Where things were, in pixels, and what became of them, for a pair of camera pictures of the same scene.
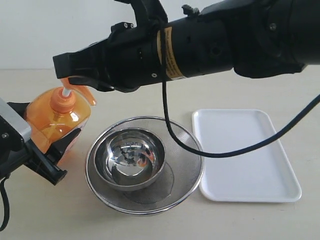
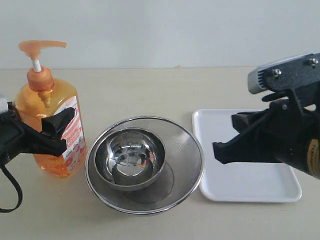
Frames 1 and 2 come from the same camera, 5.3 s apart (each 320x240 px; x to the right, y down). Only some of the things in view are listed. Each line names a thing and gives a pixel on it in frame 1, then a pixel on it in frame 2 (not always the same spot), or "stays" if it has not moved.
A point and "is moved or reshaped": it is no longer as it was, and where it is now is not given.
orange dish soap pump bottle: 56,112 is moved or reshaped
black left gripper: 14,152 to 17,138
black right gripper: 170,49 to 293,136
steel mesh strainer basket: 180,174 stays
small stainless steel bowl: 129,159 stays
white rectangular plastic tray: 263,175 stays
